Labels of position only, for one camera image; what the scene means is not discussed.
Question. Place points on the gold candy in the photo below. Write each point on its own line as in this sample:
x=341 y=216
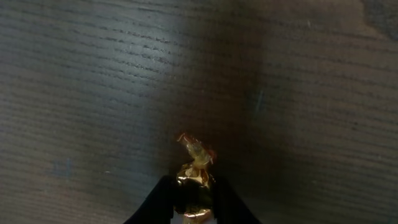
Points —
x=193 y=175

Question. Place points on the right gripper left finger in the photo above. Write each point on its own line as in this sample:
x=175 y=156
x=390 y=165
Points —
x=158 y=205

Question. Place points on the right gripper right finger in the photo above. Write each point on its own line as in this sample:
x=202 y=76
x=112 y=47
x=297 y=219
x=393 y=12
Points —
x=230 y=208

